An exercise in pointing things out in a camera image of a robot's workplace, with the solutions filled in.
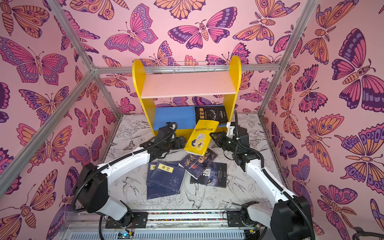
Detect yellow cartoon book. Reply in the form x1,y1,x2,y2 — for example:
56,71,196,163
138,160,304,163
184,120,219,156

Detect black book orange title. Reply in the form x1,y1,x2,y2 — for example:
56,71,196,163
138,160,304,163
195,105,229,126

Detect purple book gold characters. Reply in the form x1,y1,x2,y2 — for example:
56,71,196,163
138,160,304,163
179,149,218,180

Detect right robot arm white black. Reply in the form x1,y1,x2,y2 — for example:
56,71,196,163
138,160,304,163
210,116,316,240

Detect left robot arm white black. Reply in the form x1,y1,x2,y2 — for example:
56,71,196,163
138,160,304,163
71,122,186,228

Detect navy book yellow label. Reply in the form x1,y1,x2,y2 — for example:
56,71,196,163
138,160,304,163
150,162,186,192

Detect black wolf eye book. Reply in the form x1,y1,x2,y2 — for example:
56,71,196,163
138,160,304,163
190,162,227,188

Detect yellow pink blue bookshelf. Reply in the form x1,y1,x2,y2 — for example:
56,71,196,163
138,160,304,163
132,56,242,138

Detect navy book underneath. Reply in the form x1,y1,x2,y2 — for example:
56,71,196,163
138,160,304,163
146,162,180,200

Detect small green circuit board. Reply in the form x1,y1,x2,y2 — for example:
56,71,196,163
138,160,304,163
117,232,134,240

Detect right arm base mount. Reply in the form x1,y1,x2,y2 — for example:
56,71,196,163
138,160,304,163
225,211,257,228

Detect aluminium front rail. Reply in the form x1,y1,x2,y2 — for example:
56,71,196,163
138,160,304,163
64,209,264,231

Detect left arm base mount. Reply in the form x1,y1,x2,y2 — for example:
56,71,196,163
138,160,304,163
105,212,149,229

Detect white slotted cable duct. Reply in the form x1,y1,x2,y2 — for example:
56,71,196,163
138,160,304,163
68,229,247,240

